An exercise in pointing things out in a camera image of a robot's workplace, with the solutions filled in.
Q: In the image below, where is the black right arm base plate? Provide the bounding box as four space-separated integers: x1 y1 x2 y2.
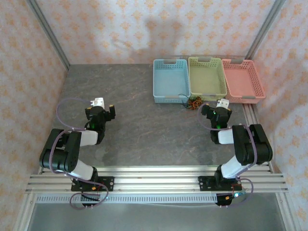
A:
198 175 242 193

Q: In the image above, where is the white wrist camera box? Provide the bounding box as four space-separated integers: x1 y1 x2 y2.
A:
216 98 230 109
90 97 106 108

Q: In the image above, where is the grey metal panel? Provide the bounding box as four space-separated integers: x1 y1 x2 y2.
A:
27 202 284 231

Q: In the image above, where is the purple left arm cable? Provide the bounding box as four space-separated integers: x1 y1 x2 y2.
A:
49 97 109 210

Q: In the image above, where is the cable pile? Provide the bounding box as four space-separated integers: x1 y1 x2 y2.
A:
181 96 203 111

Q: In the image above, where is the green perforated plastic basket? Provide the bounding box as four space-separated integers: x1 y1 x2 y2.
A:
187 56 228 102

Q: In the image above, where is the aluminium frame post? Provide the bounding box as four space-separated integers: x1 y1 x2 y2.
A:
244 0 287 61
26 0 72 71

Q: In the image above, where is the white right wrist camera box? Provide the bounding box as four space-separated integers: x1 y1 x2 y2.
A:
216 98 230 109

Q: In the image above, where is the aluminium mounting rail frame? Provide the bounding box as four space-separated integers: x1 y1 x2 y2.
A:
25 165 289 194

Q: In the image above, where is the slotted grey cable duct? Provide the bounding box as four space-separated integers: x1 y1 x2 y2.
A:
36 194 218 205

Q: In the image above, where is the pink perforated plastic basket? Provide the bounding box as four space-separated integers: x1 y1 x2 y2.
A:
221 58 267 104

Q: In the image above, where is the aluminium table side rail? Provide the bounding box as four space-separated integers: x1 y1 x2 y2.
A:
242 103 275 174

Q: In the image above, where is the blue perforated plastic basket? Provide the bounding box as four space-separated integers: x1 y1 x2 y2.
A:
153 59 192 104

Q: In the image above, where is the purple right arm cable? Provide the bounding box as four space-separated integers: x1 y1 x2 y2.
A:
197 102 260 209

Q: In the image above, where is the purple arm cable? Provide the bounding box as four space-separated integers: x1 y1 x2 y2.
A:
49 97 109 210
197 102 260 209

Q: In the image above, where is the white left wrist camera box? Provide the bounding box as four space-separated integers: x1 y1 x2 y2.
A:
90 97 106 108

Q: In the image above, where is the thin black cable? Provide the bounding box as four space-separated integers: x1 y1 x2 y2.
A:
178 93 193 108

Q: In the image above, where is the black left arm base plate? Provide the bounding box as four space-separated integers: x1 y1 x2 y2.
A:
71 176 115 193

